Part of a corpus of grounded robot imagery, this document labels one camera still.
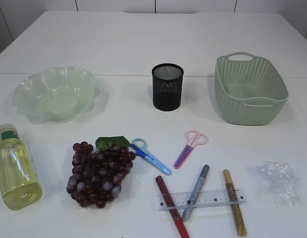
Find silver glitter pen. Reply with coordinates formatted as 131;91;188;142
182;165;210;222

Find pale green wavy plate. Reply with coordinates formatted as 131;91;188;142
12;66;98;122

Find yellow tea bottle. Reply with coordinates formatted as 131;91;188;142
0;124;43;210

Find red glitter pen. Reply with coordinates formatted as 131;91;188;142
155;175;190;238

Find clear plastic ruler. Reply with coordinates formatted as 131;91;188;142
151;188;246;211

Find clear plastic sheet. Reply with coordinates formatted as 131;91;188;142
255;161;299;206

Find pink scissors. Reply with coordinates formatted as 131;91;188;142
173;130;208;169

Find blue scissors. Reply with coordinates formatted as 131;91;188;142
130;138;172;176

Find green woven plastic basket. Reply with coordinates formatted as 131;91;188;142
214;52;289;126

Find black mesh pen holder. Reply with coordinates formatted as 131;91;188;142
152;63;184;112

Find gold glitter pen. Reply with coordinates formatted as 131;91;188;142
223;169;247;237

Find purple artificial grape bunch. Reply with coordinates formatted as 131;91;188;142
66;136;136;209

